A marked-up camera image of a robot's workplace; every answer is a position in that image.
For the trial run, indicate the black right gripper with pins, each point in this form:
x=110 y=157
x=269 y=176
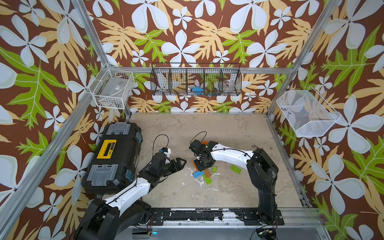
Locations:
x=200 y=168

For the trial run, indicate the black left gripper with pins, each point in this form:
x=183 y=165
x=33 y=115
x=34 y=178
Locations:
x=177 y=163

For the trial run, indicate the tan brick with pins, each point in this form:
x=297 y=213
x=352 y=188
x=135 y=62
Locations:
x=207 y=173

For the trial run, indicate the blue brick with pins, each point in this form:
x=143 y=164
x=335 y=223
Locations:
x=198 y=174

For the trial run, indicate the lime brick front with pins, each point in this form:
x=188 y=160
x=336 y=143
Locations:
x=207 y=180

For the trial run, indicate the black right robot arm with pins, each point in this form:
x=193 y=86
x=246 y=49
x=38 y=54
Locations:
x=262 y=170

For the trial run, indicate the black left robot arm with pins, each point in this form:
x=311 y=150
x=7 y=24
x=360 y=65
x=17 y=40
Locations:
x=104 y=217

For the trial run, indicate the black yellow toolbox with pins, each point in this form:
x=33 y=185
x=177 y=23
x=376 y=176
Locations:
x=114 y=163

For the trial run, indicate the white mesh basket right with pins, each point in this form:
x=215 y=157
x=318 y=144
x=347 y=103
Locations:
x=309 y=114

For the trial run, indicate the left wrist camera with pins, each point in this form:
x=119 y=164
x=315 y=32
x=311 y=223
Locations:
x=165 y=151

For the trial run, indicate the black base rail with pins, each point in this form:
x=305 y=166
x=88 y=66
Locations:
x=247 y=216

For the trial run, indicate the black wire basket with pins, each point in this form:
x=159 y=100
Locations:
x=194 y=79

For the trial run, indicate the white wire basket left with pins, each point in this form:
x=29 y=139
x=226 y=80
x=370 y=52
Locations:
x=111 y=88

